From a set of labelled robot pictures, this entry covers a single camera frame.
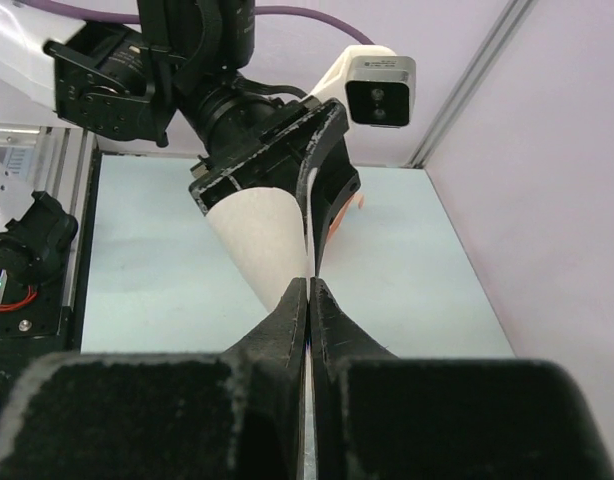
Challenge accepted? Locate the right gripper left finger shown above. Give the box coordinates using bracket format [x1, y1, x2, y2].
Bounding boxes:
[0, 278, 307, 479]

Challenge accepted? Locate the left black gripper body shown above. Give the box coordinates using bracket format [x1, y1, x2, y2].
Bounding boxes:
[189, 97, 325, 214]

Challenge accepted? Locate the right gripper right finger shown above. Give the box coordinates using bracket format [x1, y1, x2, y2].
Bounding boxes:
[309, 279, 614, 479]

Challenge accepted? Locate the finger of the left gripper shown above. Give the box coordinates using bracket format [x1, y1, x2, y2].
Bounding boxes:
[314, 165, 361, 274]
[295, 98, 348, 242]

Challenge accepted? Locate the white paper coffee filter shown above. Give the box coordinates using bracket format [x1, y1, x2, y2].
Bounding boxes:
[206, 187, 315, 312]

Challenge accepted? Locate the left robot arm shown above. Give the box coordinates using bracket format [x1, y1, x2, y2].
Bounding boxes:
[0, 1, 360, 256]

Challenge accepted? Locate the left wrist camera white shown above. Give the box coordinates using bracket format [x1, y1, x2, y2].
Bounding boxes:
[309, 45, 417, 128]

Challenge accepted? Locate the left aluminium frame post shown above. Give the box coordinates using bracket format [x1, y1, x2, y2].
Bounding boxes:
[404, 0, 536, 169]

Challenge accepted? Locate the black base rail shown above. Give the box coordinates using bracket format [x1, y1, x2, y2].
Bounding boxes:
[0, 128, 100, 380]

